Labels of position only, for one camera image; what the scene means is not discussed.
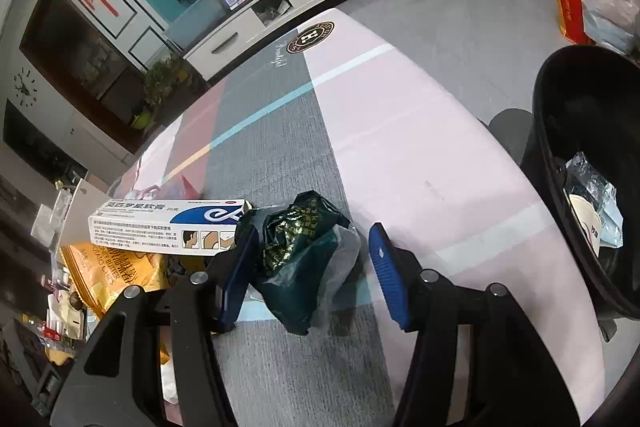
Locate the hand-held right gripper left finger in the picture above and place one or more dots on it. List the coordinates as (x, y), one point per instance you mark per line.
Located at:
(236, 269)

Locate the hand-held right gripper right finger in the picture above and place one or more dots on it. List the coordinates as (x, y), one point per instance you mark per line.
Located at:
(389, 274)

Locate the dark green plastic bag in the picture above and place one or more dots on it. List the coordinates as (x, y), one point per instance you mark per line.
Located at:
(295, 267)

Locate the black trash bin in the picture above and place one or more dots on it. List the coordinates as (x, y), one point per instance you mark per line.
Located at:
(555, 117)

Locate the white blue medicine box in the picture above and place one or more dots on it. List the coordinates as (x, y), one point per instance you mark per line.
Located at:
(150, 227)

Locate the pink plastic bag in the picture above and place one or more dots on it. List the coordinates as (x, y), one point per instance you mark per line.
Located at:
(175, 187)

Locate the yellow snack bag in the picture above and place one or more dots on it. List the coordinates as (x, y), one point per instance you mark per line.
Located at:
(110, 272)

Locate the striped pink grey floor mat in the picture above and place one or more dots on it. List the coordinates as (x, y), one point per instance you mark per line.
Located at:
(400, 132)

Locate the white storage box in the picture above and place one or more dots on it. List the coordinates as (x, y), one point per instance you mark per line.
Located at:
(82, 207)

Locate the pile of assorted small packets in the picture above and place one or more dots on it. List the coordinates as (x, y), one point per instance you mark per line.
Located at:
(65, 317)

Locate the green plant pot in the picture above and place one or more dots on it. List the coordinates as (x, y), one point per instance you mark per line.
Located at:
(141, 119)

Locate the grey round stool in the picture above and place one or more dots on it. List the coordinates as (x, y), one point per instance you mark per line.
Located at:
(507, 129)

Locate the paper cup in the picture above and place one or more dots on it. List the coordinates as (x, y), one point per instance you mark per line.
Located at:
(585, 222)

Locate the large leafy potted plant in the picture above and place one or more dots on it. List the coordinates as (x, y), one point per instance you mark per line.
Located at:
(162, 79)

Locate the clear plastic wrapper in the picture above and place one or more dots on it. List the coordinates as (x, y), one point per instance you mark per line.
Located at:
(590, 177)

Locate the translucent blue storage box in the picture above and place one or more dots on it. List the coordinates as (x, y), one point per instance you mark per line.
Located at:
(192, 29)

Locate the dark wooden display cabinet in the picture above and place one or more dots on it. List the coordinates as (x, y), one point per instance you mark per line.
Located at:
(65, 52)

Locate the red paper bag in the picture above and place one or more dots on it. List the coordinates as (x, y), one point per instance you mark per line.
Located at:
(567, 2)

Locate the black wall clock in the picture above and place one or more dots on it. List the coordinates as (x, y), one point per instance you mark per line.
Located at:
(23, 88)

